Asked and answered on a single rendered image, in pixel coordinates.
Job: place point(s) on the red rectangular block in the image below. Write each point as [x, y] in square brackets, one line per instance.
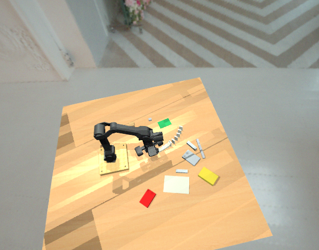
[147, 198]

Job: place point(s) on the green rectangular block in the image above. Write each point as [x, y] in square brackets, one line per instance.
[164, 123]

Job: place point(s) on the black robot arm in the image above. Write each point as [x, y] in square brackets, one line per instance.
[143, 133]

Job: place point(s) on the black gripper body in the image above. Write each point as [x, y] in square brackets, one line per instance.
[139, 150]

